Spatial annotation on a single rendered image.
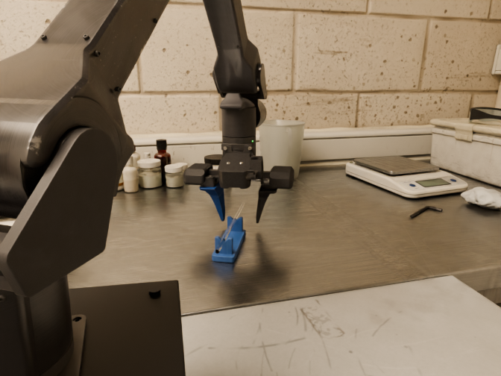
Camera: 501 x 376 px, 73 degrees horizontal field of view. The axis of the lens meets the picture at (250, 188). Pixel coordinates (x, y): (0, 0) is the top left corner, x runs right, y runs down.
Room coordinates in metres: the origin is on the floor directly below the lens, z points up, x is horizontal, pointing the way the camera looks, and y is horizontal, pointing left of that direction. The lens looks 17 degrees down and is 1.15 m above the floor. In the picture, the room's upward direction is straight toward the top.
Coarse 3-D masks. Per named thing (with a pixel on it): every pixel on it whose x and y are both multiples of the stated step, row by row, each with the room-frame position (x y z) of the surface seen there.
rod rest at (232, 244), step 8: (240, 216) 0.53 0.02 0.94; (240, 224) 0.52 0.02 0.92; (224, 232) 0.52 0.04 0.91; (232, 232) 0.52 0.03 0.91; (240, 232) 0.52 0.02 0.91; (216, 240) 0.45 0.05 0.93; (232, 240) 0.44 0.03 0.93; (240, 240) 0.49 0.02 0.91; (224, 248) 0.45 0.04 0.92; (232, 248) 0.44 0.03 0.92; (216, 256) 0.44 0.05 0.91; (224, 256) 0.44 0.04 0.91; (232, 256) 0.44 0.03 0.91
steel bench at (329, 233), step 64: (128, 192) 0.77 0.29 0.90; (192, 192) 0.77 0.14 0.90; (256, 192) 0.77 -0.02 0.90; (320, 192) 0.77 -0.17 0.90; (384, 192) 0.77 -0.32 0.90; (128, 256) 0.46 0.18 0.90; (192, 256) 0.46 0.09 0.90; (256, 256) 0.46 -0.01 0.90; (320, 256) 0.46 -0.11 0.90; (384, 256) 0.46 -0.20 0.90; (448, 256) 0.46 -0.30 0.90
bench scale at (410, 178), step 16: (368, 160) 0.92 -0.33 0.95; (384, 160) 0.92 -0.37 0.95; (400, 160) 0.92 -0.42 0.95; (416, 160) 0.92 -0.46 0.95; (368, 176) 0.84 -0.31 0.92; (384, 176) 0.80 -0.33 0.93; (400, 176) 0.80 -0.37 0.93; (416, 176) 0.80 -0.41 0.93; (432, 176) 0.81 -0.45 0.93; (448, 176) 0.81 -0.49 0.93; (400, 192) 0.74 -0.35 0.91; (416, 192) 0.72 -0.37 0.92; (432, 192) 0.73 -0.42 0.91; (448, 192) 0.75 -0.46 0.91
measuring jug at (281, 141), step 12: (276, 120) 1.00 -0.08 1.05; (288, 120) 0.99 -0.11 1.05; (264, 132) 0.89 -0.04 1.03; (276, 132) 0.87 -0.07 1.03; (288, 132) 0.84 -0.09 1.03; (300, 132) 0.89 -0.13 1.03; (264, 144) 0.90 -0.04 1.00; (276, 144) 0.87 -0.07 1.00; (288, 144) 0.87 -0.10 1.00; (300, 144) 0.90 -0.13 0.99; (264, 156) 0.90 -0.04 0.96; (276, 156) 0.88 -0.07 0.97; (288, 156) 0.84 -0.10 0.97; (300, 156) 0.91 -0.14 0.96; (264, 168) 0.90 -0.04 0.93
